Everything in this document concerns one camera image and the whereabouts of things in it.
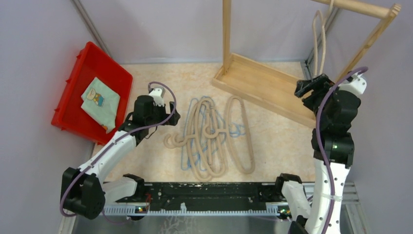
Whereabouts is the beige plastic hanger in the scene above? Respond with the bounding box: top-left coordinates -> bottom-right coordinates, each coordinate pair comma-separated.
311,0 -> 335,78
202,95 -> 256,175
164,97 -> 227,182
189,96 -> 228,182

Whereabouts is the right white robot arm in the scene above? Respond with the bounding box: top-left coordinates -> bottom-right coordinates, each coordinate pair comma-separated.
274,72 -> 366,234

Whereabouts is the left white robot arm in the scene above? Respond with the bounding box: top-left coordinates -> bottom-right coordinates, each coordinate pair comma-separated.
59,92 -> 181,220

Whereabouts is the folded light green cloth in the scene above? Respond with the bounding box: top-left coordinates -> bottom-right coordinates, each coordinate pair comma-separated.
81,77 -> 120,134

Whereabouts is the wooden hanger rack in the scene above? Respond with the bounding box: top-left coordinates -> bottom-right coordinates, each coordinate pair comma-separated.
212,0 -> 401,128

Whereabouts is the red plastic bin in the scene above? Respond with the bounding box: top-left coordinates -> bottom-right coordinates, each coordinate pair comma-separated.
51,41 -> 133,145

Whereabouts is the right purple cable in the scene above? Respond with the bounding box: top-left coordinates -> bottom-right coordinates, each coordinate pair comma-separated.
315,66 -> 369,234

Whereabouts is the purple cable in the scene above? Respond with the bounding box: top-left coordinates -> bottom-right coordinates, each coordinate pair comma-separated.
60,81 -> 177,217
315,66 -> 369,234

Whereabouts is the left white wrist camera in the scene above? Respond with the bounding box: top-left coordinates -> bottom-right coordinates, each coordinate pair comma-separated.
149,87 -> 165,107

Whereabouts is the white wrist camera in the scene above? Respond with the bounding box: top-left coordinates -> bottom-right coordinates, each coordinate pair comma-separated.
338,73 -> 367,98
149,87 -> 165,107

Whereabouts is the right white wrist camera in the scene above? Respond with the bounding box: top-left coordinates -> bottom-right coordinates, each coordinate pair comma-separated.
338,73 -> 367,98

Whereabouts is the blue wire hanger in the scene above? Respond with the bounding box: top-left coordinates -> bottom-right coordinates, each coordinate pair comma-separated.
180,97 -> 222,171
224,122 -> 245,138

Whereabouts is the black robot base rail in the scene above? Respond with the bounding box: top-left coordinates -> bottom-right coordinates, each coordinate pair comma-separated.
118,182 -> 286,212

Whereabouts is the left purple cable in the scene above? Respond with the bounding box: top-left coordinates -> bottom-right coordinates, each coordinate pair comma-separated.
60,81 -> 177,217

